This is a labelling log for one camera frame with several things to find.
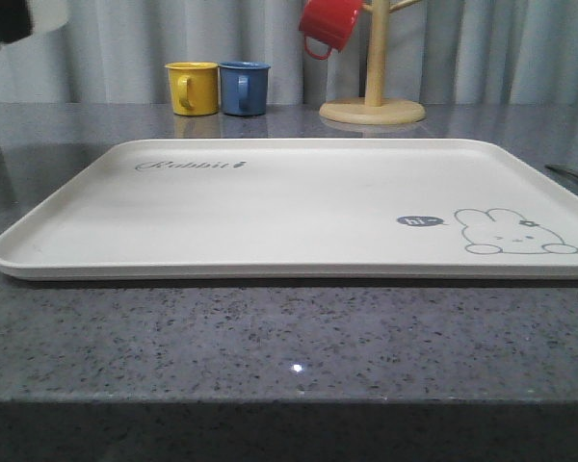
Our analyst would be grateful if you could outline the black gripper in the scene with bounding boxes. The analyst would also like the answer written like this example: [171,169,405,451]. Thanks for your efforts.
[0,0,33,46]

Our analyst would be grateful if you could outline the white round plate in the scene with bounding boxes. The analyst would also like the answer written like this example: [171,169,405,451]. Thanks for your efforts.
[27,0,69,34]

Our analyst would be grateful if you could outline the grey pleated curtain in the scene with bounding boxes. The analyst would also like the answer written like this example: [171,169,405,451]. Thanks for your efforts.
[0,1,578,104]

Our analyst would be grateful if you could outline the yellow enamel mug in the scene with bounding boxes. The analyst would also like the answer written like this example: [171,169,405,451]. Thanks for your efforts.
[165,62,219,116]

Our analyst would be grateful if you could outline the blue enamel mug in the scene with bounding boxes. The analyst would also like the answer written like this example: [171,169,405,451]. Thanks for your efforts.
[219,62,270,116]

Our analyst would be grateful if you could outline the cream rabbit print tray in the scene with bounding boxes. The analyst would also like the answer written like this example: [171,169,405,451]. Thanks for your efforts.
[0,139,578,280]

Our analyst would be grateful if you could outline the red enamel mug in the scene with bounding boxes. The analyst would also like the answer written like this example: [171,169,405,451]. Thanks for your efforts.
[299,0,362,61]

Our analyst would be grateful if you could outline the wooden mug tree stand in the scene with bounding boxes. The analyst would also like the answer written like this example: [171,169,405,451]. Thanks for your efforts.
[319,0,426,125]

